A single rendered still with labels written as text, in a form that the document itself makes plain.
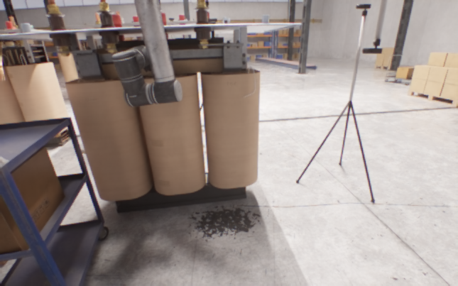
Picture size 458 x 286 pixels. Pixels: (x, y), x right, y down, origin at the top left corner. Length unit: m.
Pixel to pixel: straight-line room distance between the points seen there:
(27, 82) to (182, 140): 2.58
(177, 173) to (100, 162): 0.53
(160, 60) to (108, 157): 0.88
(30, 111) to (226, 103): 2.88
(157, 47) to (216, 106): 0.61
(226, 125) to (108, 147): 0.81
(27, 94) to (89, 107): 2.19
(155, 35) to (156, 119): 0.62
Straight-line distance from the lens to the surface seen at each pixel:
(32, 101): 3.80
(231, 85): 1.51
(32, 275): 1.78
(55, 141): 4.06
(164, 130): 1.58
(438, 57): 7.46
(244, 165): 1.73
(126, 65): 1.16
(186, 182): 1.75
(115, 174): 1.79
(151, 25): 1.12
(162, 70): 1.13
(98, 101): 1.62
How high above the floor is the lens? 1.25
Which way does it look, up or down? 23 degrees down
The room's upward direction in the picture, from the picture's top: 2 degrees counter-clockwise
